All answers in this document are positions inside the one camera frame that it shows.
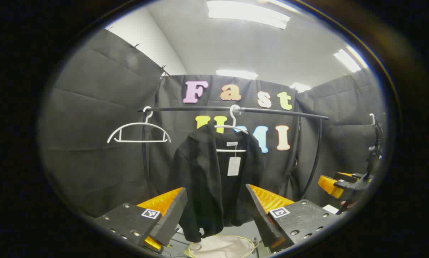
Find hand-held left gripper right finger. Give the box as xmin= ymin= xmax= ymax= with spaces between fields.
xmin=245 ymin=183 xmax=344 ymax=252

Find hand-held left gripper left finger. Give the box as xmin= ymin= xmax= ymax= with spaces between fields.
xmin=94 ymin=186 xmax=188 ymax=252

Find black jacket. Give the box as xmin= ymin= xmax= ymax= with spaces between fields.
xmin=167 ymin=124 xmax=265 ymax=243

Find black metal clothes rack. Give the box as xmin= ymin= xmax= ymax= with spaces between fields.
xmin=138 ymin=106 xmax=329 ymax=201

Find white hanger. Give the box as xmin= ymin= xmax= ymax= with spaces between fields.
xmin=107 ymin=106 xmax=172 ymax=144
xmin=214 ymin=104 xmax=250 ymax=153

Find white paper garment tag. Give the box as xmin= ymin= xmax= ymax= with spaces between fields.
xmin=227 ymin=157 xmax=241 ymax=177

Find black backdrop cloth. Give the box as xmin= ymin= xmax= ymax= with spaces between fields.
xmin=39 ymin=29 xmax=387 ymax=219

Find large ceiling light panel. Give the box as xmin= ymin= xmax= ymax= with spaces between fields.
xmin=206 ymin=0 xmax=291 ymax=30

